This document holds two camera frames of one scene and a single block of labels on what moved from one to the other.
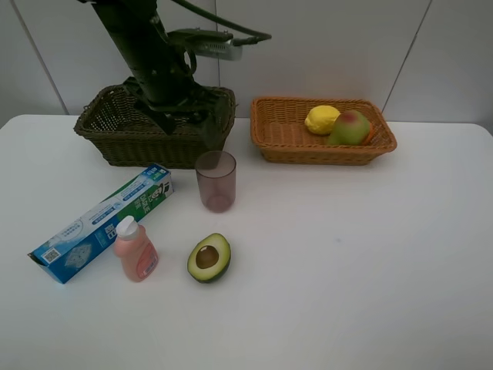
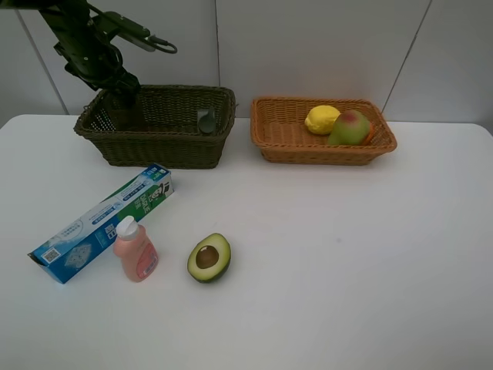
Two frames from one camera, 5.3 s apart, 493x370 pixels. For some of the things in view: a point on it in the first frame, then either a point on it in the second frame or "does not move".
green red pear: [350, 128] does not move
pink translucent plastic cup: [216, 172] -> [126, 120]
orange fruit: [370, 136] does not move
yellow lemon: [320, 119] does not move
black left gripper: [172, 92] -> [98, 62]
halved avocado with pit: [209, 257] does not move
